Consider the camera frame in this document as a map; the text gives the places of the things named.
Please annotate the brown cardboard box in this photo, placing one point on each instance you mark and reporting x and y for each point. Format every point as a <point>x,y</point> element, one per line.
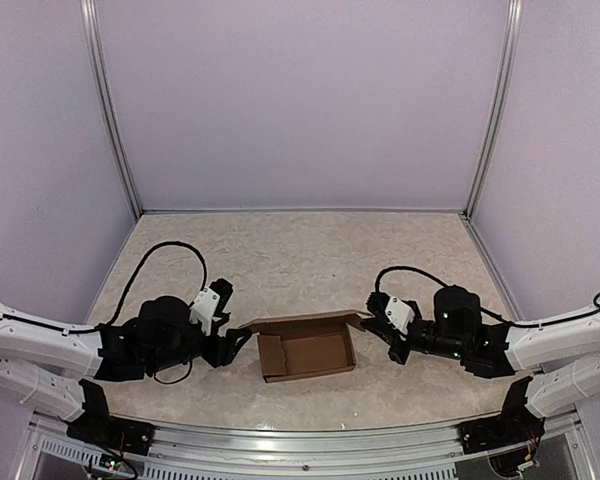
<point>306,346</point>

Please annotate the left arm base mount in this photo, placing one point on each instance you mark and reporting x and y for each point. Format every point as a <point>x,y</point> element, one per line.
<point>114,433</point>

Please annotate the front aluminium frame rail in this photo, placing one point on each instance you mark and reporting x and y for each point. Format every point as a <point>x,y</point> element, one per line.
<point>425,451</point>

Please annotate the left aluminium corner post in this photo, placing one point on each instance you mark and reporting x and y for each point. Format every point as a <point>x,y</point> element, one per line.
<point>98,66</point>

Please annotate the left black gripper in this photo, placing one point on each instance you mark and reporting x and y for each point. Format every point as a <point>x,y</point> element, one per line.
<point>223,349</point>

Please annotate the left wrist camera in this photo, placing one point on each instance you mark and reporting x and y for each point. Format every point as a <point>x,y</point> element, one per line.
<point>209,302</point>

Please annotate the aluminium corner post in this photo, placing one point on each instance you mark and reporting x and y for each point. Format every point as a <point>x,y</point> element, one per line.
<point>98,66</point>
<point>497,109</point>

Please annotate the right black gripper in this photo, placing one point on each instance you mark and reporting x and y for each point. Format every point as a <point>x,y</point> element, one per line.
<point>380,326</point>

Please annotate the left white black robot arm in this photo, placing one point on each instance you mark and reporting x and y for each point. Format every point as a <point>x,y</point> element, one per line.
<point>56,367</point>

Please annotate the small circuit board with led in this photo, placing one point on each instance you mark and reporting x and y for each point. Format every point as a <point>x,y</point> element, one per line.
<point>109,463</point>

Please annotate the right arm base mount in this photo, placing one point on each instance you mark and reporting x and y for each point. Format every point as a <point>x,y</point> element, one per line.
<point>498,431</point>

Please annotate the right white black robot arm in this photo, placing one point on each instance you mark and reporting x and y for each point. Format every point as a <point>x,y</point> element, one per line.
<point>561,354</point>

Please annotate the right aluminium corner post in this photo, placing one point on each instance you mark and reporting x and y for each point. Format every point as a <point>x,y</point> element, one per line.
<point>497,109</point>

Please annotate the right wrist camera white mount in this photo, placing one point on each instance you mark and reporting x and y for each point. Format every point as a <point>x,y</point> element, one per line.
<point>400,313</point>

